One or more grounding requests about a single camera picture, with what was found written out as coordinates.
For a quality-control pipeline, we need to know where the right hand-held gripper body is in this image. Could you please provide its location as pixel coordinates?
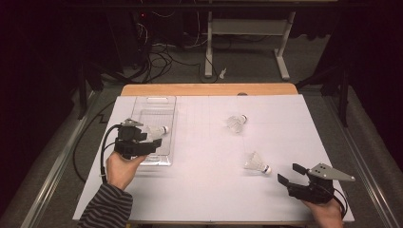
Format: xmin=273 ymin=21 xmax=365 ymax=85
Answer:
xmin=286 ymin=162 xmax=356 ymax=204

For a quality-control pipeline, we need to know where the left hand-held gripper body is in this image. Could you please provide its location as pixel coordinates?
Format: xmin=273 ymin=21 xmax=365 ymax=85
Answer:
xmin=113 ymin=118 xmax=153 ymax=160

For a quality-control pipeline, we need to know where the white feather shuttlecock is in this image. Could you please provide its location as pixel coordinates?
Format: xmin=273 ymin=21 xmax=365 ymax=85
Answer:
xmin=144 ymin=124 xmax=170 ymax=142
xmin=226 ymin=114 xmax=249 ymax=134
xmin=243 ymin=151 xmax=273 ymax=176

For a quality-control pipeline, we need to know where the clear plastic tray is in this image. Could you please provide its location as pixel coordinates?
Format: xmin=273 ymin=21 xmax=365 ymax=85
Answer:
xmin=126 ymin=95 xmax=179 ymax=167

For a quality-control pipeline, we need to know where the person's right hand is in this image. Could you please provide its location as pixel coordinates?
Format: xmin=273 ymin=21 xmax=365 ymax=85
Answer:
xmin=302 ymin=198 xmax=345 ymax=228

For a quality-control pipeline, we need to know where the person's left hand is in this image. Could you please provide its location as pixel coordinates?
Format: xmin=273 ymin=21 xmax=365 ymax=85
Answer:
xmin=105 ymin=151 xmax=148 ymax=191

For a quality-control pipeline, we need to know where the white table mat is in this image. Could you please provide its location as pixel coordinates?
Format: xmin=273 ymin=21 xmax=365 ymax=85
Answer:
xmin=71 ymin=94 xmax=355 ymax=222

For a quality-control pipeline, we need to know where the black metal stand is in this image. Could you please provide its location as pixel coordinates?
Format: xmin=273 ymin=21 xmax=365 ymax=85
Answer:
xmin=77 ymin=60 xmax=127 ymax=121
xmin=296 ymin=60 xmax=350 ymax=127

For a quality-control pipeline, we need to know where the wooden table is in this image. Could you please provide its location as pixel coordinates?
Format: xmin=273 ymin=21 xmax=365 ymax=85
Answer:
xmin=120 ymin=83 xmax=299 ymax=97

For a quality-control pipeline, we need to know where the black computer tower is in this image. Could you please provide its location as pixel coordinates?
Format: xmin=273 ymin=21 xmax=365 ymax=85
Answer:
xmin=107 ymin=9 xmax=150 ymax=69

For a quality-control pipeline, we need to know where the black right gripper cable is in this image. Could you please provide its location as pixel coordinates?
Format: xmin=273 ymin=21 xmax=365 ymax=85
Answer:
xmin=317 ymin=183 xmax=349 ymax=219

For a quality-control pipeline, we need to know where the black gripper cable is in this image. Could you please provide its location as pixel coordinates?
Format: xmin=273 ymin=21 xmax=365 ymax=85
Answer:
xmin=317 ymin=183 xmax=349 ymax=219
xmin=100 ymin=123 xmax=123 ymax=184

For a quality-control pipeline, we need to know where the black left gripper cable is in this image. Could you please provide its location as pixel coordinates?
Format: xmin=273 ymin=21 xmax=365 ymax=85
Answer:
xmin=100 ymin=123 xmax=123 ymax=184

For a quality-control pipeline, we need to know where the aluminium floor rail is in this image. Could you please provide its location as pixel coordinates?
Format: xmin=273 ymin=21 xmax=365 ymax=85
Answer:
xmin=18 ymin=89 xmax=103 ymax=228
xmin=322 ymin=94 xmax=403 ymax=228

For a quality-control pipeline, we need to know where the thin black floor cable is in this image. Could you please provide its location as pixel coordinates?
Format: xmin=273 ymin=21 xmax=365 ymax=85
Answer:
xmin=72 ymin=100 xmax=117 ymax=183

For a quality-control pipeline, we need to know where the tangle of floor cables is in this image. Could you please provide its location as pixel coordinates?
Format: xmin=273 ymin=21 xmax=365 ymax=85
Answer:
xmin=136 ymin=9 xmax=220 ymax=84

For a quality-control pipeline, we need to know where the white metal desk frame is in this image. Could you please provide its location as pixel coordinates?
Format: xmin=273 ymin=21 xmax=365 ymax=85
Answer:
xmin=203 ymin=10 xmax=297 ymax=81

